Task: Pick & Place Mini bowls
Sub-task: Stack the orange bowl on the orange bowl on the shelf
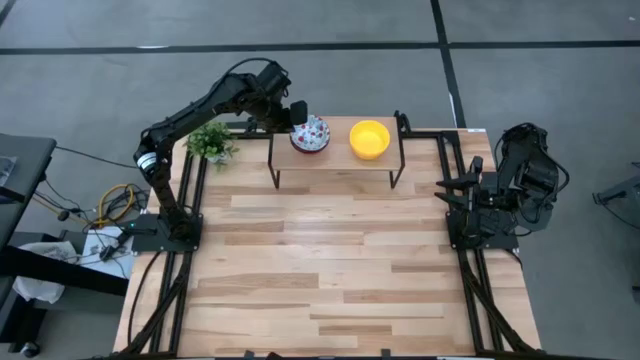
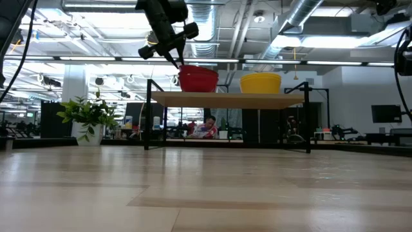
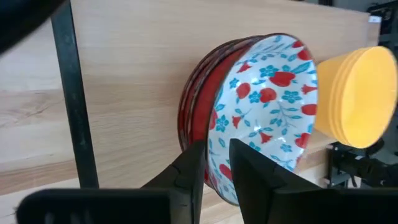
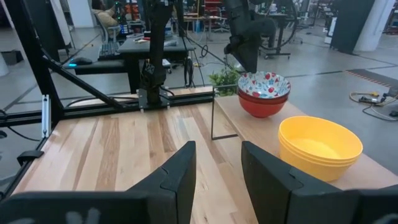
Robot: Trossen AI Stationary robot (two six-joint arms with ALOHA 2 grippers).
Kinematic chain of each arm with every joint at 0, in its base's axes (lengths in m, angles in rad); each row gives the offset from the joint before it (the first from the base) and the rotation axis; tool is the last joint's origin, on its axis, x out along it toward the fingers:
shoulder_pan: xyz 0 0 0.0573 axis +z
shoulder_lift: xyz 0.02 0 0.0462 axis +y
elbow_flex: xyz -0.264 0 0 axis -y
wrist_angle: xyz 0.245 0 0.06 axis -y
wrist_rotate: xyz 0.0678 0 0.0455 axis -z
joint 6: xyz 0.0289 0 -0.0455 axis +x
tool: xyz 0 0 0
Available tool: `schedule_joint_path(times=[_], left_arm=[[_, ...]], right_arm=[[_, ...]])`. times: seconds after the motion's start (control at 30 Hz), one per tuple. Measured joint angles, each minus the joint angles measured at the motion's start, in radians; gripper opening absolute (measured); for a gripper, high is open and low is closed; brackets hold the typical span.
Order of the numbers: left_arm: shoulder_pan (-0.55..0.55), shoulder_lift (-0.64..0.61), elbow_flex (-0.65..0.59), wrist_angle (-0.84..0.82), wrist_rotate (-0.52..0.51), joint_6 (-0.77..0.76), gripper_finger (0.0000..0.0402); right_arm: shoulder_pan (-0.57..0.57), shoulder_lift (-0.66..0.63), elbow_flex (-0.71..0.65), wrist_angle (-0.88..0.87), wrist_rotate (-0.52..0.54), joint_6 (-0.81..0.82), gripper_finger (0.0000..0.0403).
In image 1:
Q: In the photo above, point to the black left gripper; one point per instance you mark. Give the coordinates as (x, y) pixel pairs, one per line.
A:
(272, 107)

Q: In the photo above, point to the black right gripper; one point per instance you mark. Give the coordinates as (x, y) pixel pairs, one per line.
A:
(485, 195)

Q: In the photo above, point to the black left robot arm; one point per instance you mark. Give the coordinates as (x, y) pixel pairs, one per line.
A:
(200, 107)

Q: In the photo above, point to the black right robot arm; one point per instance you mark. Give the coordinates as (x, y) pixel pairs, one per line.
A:
(530, 180)

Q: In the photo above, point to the green potted plant white pot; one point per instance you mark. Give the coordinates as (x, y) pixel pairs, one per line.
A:
(212, 142)

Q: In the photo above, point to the wooden riser shelf black legs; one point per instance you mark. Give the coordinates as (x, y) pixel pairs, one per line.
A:
(340, 150)

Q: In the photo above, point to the grey metal stand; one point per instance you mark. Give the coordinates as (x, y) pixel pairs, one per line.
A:
(620, 191)

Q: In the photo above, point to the black table clamp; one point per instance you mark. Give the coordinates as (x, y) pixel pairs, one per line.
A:
(248, 355)
(385, 355)

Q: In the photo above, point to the white box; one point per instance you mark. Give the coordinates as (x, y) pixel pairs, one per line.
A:
(117, 265)

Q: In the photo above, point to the dark grey desk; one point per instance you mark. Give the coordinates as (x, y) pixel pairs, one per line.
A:
(25, 165)

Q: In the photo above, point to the black bench beam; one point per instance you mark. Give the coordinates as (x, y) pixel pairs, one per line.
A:
(60, 272)

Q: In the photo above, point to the white plastic bag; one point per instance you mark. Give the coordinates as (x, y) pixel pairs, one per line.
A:
(37, 290)

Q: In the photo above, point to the black caster wheel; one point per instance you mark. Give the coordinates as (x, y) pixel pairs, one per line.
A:
(30, 349)

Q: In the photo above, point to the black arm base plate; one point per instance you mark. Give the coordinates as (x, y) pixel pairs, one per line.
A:
(505, 243)
(150, 242)

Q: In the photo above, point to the black aluminium extrusion frame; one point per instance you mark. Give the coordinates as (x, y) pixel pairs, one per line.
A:
(470, 300)
(186, 270)

